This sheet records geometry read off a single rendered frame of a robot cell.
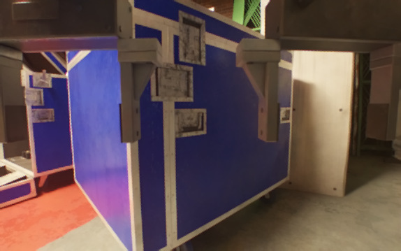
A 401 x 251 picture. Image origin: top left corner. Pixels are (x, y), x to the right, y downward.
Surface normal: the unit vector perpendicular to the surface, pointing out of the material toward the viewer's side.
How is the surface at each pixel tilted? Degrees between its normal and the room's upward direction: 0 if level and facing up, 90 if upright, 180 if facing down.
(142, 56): 90
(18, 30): 90
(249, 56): 90
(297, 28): 90
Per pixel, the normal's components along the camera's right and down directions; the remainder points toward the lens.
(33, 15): 0.02, 0.10
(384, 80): -1.00, 0.00
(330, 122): -0.43, 0.09
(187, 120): 0.68, 0.07
